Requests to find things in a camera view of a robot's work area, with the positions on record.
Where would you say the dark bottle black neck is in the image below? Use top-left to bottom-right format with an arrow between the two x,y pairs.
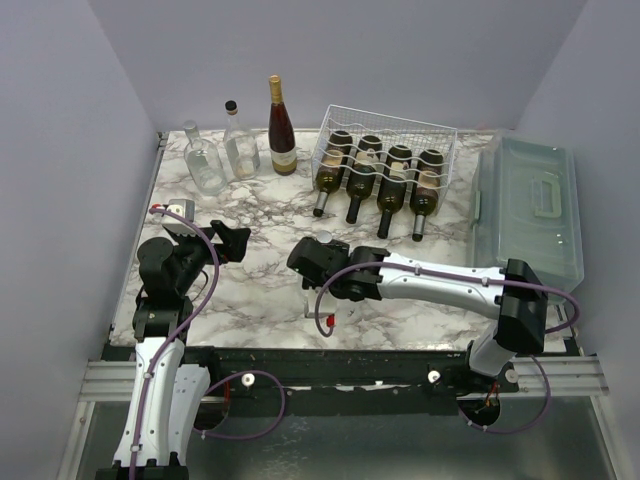
377,144 -> 412,239
345,135 -> 382,224

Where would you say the clear bottle dark cork stopper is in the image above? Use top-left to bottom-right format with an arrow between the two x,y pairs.
223,100 -> 260,180

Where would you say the aluminium extrusion rail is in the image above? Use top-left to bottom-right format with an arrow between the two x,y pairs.
79,356 -> 610,402

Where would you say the clear bottle silver stopper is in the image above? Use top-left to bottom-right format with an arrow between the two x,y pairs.
183,120 -> 227,196
304,230 -> 338,318

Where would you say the clear plastic storage box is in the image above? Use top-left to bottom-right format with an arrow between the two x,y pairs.
467,131 -> 584,293

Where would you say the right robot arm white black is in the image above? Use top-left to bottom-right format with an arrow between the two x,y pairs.
287,237 -> 548,392

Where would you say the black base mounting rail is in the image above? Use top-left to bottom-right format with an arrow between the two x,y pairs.
184,346 -> 519,417

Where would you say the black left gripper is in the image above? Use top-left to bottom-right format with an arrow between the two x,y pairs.
171,219 -> 250,295

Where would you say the green bottle silver neck leftmost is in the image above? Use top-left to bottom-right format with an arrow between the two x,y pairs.
313,130 -> 353,217

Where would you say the green bottle silver neck rightmost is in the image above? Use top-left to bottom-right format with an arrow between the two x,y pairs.
409,149 -> 444,242

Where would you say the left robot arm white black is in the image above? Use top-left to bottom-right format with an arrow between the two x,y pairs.
95,220 -> 251,479

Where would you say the white wire wine rack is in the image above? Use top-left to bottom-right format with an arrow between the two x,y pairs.
311,104 -> 458,201

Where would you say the red wine bottle gold cap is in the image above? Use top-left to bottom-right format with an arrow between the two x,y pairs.
268,75 -> 297,176

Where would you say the green bottle silver neck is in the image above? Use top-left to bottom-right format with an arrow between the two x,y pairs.
313,130 -> 353,217
409,149 -> 444,242

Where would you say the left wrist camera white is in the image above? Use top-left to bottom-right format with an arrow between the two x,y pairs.
149,197 -> 196,241

